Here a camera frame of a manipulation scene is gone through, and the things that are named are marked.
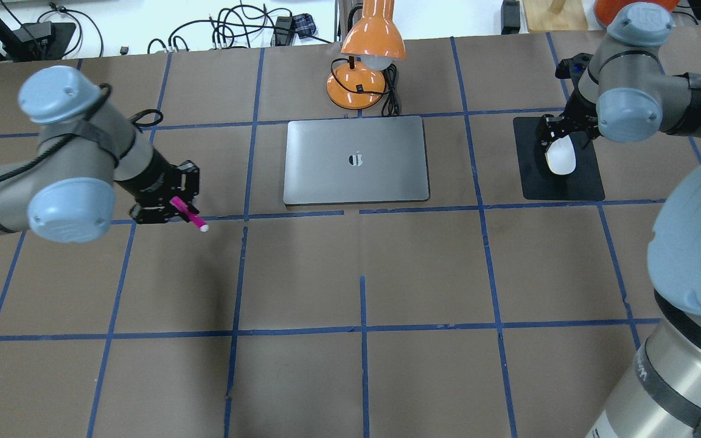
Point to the black power adapter with cables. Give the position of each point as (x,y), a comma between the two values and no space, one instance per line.
(237,27)

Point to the wooden board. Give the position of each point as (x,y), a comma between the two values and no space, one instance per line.
(547,16)

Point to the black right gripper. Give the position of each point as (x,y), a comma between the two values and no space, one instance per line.
(582,109)

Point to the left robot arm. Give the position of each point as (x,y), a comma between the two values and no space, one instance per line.
(85,148)

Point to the black mousepad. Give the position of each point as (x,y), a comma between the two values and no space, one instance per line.
(538,183)

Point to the white computer mouse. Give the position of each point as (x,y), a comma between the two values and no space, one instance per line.
(560,157)

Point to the orange desk lamp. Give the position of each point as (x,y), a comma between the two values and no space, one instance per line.
(363,74)

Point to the pink pen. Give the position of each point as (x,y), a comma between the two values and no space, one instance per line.
(189,213)

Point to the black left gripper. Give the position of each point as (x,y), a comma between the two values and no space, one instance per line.
(153,180)

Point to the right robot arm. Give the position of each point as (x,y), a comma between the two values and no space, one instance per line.
(624,96)

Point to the silver laptop notebook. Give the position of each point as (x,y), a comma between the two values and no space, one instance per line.
(362,160)

